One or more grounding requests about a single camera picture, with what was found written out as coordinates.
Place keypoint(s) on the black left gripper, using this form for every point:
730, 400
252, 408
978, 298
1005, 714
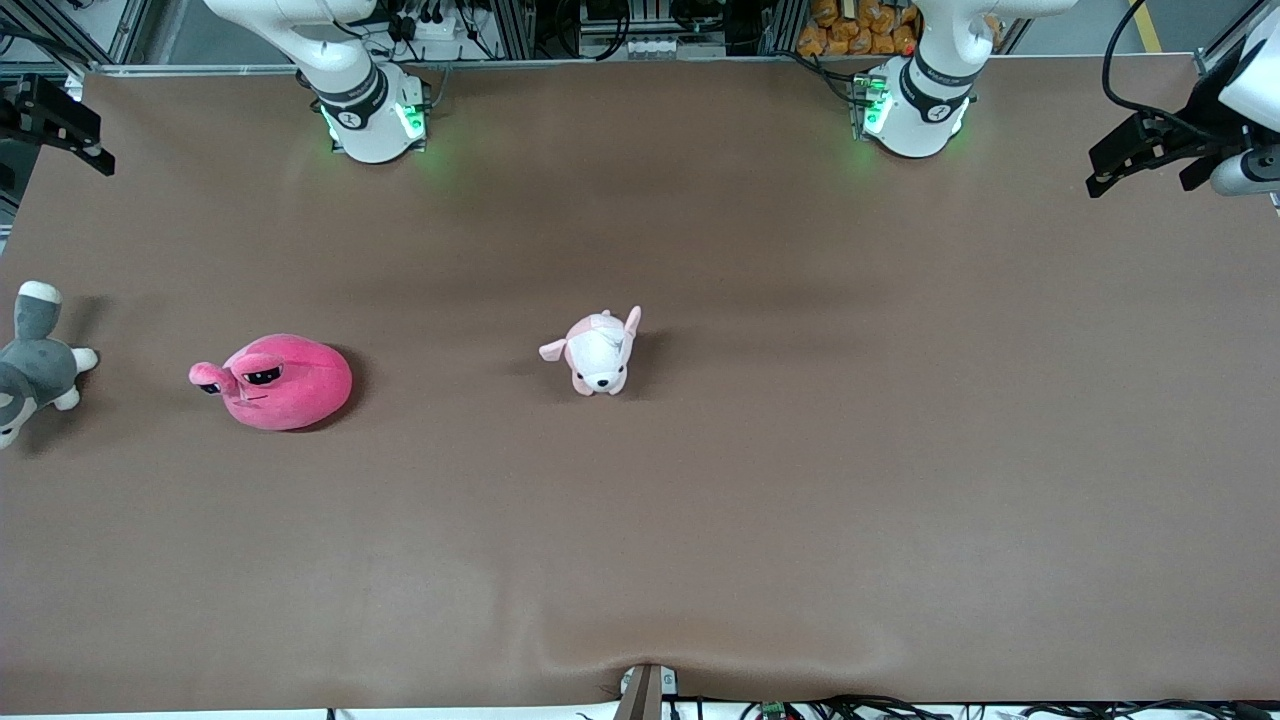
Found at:
1197, 122

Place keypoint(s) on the hot pink round plush toy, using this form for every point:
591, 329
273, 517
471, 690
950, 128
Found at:
290, 385

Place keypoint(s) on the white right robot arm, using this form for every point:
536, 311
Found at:
365, 130

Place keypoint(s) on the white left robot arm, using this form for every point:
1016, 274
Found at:
925, 115

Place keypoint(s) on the grey white plush husky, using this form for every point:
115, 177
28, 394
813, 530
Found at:
35, 368

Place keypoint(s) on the bag of orange items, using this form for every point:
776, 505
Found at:
860, 25

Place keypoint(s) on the white power strip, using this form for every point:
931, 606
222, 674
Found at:
650, 46

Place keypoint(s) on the pale pink white plush dog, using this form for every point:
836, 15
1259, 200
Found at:
598, 355

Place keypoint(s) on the brown table mat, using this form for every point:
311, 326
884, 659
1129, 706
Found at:
640, 550

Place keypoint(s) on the green terminal connector board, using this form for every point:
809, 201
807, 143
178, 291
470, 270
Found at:
772, 712

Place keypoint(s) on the aluminium table frame rail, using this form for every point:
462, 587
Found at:
600, 64

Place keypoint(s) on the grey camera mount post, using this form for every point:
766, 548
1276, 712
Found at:
642, 695

